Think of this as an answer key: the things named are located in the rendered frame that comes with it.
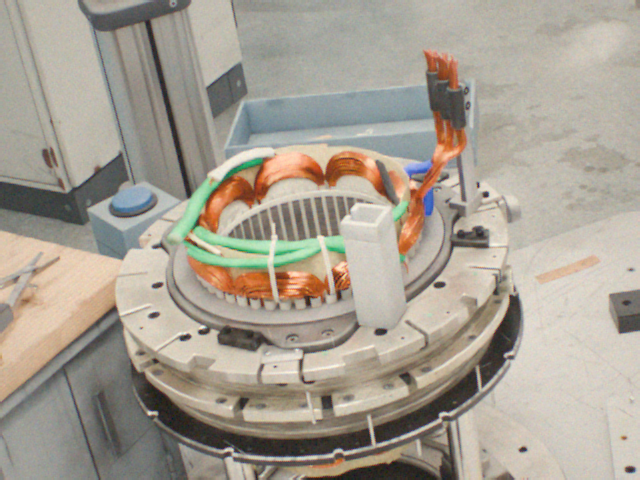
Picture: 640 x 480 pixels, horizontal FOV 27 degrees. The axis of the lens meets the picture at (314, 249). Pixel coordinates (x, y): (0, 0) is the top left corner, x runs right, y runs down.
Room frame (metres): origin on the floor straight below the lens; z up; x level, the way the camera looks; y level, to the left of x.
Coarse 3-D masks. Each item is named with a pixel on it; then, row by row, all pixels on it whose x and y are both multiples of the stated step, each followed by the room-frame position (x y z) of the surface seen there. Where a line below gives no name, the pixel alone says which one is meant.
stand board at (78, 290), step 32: (0, 256) 1.07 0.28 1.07; (32, 256) 1.06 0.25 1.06; (64, 256) 1.05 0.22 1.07; (96, 256) 1.04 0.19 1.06; (64, 288) 0.99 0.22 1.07; (96, 288) 0.99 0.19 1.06; (32, 320) 0.95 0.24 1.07; (64, 320) 0.95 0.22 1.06; (96, 320) 0.97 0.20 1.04; (0, 352) 0.91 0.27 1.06; (32, 352) 0.91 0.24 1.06; (0, 384) 0.88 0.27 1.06
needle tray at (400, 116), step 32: (288, 96) 1.30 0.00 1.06; (320, 96) 1.29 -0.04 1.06; (352, 96) 1.28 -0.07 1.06; (384, 96) 1.27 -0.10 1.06; (416, 96) 1.26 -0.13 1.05; (256, 128) 1.30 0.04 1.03; (288, 128) 1.30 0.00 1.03; (320, 128) 1.29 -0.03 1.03; (352, 128) 1.27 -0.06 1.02; (384, 128) 1.26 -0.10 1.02; (416, 128) 1.25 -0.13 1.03; (416, 160) 1.16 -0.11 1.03
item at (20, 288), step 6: (24, 276) 0.99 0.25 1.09; (30, 276) 0.99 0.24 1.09; (18, 282) 0.98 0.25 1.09; (24, 282) 0.98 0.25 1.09; (18, 288) 0.97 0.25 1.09; (24, 288) 0.97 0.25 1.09; (12, 294) 0.96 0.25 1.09; (18, 294) 0.96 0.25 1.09; (12, 300) 0.95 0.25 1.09; (18, 300) 0.95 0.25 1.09; (12, 306) 0.94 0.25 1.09
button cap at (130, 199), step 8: (120, 192) 1.19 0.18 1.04; (128, 192) 1.19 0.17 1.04; (136, 192) 1.18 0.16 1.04; (144, 192) 1.18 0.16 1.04; (112, 200) 1.18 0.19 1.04; (120, 200) 1.17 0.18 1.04; (128, 200) 1.17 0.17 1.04; (136, 200) 1.17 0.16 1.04; (144, 200) 1.17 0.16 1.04; (152, 200) 1.18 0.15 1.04; (120, 208) 1.17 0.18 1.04; (128, 208) 1.16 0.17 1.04; (136, 208) 1.16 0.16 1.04
